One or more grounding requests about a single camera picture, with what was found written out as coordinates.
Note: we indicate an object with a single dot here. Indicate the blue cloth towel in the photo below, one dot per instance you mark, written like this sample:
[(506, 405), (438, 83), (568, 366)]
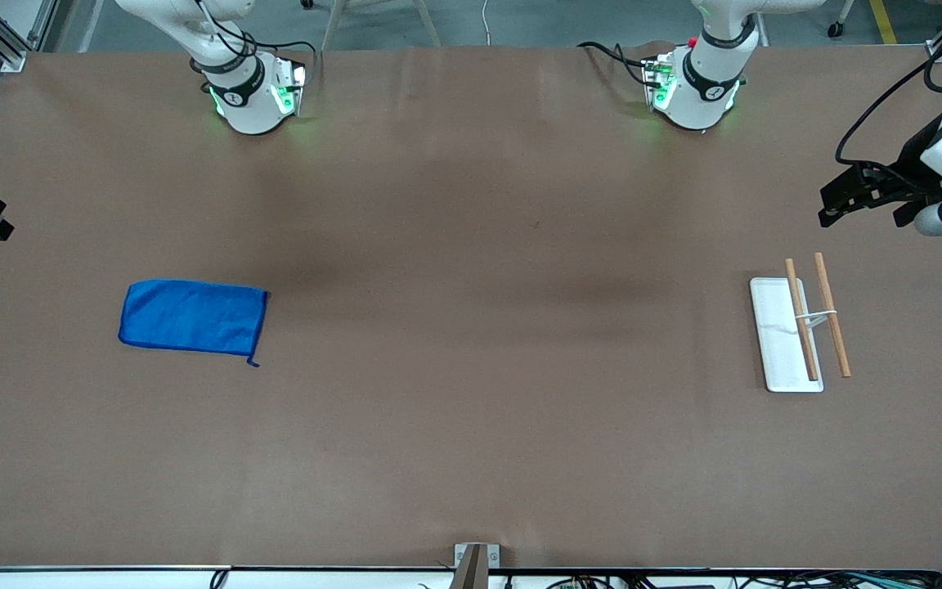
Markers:
[(193, 315)]

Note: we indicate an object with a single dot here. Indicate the white rack with wooden bars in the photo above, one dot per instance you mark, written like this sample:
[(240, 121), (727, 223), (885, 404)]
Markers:
[(778, 343)]

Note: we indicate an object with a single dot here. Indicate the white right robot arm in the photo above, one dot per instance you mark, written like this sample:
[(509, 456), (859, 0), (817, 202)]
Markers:
[(250, 110)]

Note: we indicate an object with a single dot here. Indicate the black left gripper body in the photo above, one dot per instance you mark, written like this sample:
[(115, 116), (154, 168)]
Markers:
[(911, 164)]

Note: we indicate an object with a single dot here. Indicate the light wooden stand legs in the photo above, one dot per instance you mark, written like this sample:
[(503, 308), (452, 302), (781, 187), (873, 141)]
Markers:
[(334, 24)]

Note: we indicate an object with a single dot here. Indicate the grey metal bracket with post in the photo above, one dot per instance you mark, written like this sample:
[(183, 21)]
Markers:
[(475, 564)]

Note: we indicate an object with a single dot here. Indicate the white leg with caster wheel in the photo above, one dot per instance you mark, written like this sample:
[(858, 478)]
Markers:
[(835, 29)]

